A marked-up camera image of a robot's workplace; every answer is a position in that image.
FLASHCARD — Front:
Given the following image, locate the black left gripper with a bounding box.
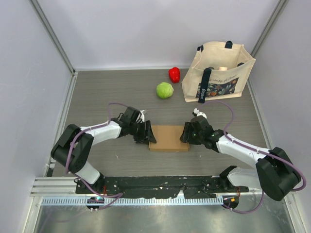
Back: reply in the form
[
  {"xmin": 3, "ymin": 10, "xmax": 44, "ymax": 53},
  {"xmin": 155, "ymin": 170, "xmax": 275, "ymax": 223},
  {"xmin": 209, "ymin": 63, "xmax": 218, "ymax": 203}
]
[{"xmin": 129, "ymin": 120, "xmax": 156, "ymax": 145}]

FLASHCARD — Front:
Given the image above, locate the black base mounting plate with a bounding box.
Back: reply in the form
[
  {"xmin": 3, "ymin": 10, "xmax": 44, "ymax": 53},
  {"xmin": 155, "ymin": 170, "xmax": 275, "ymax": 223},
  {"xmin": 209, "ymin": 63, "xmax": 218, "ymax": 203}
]
[{"xmin": 90, "ymin": 176, "xmax": 249, "ymax": 199}]

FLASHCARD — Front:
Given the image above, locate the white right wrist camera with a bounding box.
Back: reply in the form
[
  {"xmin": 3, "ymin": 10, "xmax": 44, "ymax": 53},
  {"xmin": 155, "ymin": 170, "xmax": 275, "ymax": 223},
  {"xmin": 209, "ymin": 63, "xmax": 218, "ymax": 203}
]
[{"xmin": 192, "ymin": 108, "xmax": 207, "ymax": 119}]

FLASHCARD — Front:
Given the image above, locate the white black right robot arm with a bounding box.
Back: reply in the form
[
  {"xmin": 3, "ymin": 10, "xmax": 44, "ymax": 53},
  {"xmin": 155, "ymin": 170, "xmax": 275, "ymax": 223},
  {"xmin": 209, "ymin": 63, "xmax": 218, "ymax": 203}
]
[{"xmin": 180, "ymin": 116, "xmax": 302, "ymax": 201}]

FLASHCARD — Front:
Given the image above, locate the red bell pepper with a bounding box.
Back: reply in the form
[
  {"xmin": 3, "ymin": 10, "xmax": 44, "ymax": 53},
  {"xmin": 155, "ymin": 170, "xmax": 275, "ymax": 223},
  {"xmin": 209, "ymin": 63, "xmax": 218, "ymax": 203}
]
[{"xmin": 168, "ymin": 67, "xmax": 180, "ymax": 83}]

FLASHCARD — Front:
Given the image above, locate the brown cardboard box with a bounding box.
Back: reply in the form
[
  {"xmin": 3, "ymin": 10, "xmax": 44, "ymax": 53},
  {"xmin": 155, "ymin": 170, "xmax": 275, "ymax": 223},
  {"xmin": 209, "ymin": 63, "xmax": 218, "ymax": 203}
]
[{"xmin": 149, "ymin": 125, "xmax": 190, "ymax": 152}]

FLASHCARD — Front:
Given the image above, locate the green cabbage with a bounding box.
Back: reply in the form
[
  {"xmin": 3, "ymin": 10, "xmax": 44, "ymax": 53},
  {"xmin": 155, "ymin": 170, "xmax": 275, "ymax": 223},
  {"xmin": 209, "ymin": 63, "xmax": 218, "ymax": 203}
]
[{"xmin": 156, "ymin": 82, "xmax": 174, "ymax": 99}]

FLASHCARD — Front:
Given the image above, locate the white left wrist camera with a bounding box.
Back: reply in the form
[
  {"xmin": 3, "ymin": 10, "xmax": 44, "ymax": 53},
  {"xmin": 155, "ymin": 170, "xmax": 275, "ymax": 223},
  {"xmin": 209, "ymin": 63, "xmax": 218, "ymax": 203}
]
[{"xmin": 136, "ymin": 110, "xmax": 146, "ymax": 123}]

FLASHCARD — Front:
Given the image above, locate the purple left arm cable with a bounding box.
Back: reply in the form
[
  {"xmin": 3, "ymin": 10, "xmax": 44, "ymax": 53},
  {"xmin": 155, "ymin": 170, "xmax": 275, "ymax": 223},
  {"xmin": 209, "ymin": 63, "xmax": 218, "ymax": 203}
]
[{"xmin": 46, "ymin": 102, "xmax": 126, "ymax": 223}]

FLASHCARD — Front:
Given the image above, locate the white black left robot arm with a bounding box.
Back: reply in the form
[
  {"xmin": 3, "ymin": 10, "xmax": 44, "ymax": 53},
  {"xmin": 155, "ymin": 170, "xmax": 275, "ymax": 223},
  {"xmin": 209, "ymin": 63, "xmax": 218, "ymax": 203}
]
[{"xmin": 51, "ymin": 107, "xmax": 156, "ymax": 194}]

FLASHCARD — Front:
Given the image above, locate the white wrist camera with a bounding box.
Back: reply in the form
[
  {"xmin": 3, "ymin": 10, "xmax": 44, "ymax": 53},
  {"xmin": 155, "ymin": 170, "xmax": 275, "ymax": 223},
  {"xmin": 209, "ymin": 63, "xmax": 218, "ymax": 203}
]
[
  {"xmin": 136, "ymin": 110, "xmax": 146, "ymax": 123},
  {"xmin": 192, "ymin": 108, "xmax": 207, "ymax": 119}
]

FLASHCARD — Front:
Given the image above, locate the white slotted cable duct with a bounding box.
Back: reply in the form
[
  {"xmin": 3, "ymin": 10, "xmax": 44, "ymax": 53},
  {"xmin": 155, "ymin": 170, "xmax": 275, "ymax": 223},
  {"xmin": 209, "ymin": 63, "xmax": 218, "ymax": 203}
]
[{"xmin": 41, "ymin": 195, "xmax": 223, "ymax": 206}]

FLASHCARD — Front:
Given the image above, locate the beige canvas tote bag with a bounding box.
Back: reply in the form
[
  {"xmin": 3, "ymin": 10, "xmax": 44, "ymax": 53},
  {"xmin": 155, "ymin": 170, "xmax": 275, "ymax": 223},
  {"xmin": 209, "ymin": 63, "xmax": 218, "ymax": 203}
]
[{"xmin": 182, "ymin": 41, "xmax": 256, "ymax": 103}]

